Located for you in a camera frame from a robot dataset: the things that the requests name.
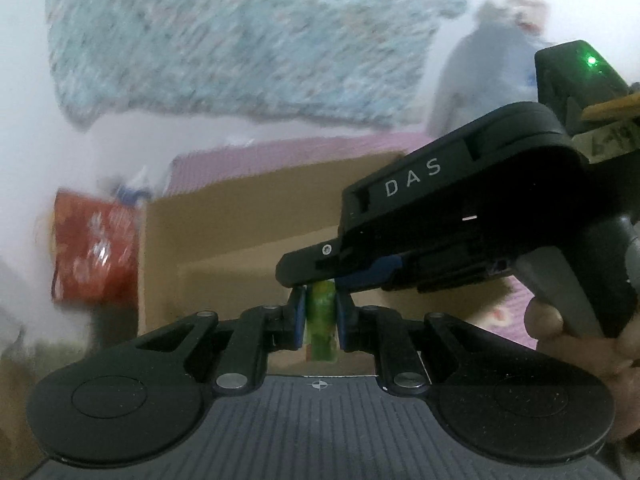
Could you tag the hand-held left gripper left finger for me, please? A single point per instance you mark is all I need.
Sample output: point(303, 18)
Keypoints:
point(299, 317)

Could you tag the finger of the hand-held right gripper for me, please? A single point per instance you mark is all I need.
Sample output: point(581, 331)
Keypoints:
point(320, 262)

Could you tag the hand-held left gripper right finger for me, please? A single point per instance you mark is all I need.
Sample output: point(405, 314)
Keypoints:
point(342, 320)

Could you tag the green glue stick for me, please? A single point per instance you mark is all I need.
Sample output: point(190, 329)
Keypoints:
point(322, 320)

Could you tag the cardboard box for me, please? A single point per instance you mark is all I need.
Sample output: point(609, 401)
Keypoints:
point(225, 230)

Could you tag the person's right hand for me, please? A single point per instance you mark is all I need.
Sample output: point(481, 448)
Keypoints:
point(575, 360)

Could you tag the pink checked blanket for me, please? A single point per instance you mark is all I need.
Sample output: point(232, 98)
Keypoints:
point(280, 152)

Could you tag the blue water jug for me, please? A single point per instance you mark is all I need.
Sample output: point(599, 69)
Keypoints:
point(480, 70)

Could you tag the blue and white packet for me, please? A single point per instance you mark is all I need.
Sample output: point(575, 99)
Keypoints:
point(131, 190)

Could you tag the red printed bag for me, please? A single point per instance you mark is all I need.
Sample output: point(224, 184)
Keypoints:
point(90, 250)

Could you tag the floral wall cloth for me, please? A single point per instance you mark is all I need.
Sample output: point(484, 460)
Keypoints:
point(250, 35)

